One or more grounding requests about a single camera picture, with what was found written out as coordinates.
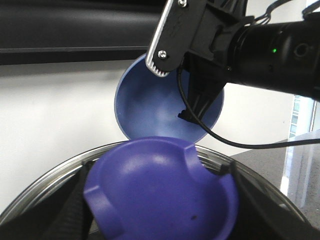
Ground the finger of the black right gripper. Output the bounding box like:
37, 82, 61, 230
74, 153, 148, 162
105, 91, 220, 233
221, 162, 320, 240

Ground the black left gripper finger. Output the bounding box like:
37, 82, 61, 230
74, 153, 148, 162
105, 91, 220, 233
0, 163, 93, 240

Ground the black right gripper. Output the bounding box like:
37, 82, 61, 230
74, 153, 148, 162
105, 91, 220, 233
145, 0, 254, 120

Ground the glass pot lid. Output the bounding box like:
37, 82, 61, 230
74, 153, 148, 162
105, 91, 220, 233
0, 141, 311, 240

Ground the purple pot lid knob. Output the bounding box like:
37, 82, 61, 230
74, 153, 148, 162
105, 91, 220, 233
83, 137, 239, 240

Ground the blue ceramic bowl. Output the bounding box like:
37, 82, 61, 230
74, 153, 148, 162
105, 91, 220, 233
113, 53, 225, 145

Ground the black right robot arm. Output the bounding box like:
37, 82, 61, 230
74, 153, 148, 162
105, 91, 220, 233
145, 0, 320, 240

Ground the black range hood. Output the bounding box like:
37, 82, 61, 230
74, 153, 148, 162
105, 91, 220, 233
0, 0, 165, 65

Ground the black cable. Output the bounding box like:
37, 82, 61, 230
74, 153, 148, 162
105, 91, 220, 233
176, 67, 320, 149

